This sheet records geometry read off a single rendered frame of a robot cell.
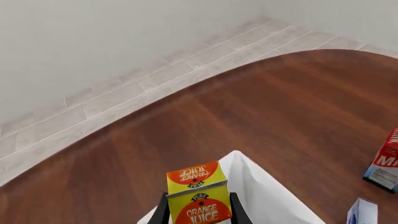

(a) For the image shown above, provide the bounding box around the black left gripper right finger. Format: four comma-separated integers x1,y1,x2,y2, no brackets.
229,192,254,224

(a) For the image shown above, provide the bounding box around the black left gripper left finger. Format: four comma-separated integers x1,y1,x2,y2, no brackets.
147,192,170,224

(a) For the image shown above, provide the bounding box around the white basket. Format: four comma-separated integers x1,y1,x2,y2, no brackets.
137,149,326,224

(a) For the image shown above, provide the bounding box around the red and white milk carton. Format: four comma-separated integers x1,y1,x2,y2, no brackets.
362,128,398,194

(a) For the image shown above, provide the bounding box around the white and blue box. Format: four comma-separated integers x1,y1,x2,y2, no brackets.
346,197,379,224

